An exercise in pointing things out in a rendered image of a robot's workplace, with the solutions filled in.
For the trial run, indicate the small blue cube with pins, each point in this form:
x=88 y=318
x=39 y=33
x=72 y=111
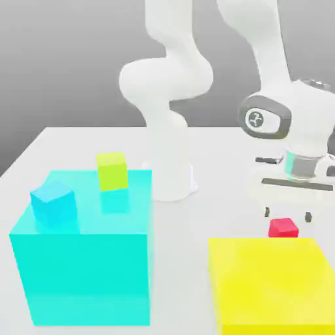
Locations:
x=53 y=205

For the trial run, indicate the large cyan box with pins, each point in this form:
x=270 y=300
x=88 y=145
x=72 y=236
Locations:
x=86 y=261

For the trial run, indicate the small red cube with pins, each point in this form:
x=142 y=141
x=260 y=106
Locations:
x=284 y=228

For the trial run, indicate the small lime green cube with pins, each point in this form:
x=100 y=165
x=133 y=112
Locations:
x=112 y=171

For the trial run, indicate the large yellow box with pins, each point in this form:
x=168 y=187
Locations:
x=272 y=285

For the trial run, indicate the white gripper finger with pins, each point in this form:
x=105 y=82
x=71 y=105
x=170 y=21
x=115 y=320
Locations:
x=266 y=212
x=308 y=216

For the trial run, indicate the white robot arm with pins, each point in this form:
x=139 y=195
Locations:
x=167 y=78

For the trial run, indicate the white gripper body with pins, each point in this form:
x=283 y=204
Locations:
x=293 y=193

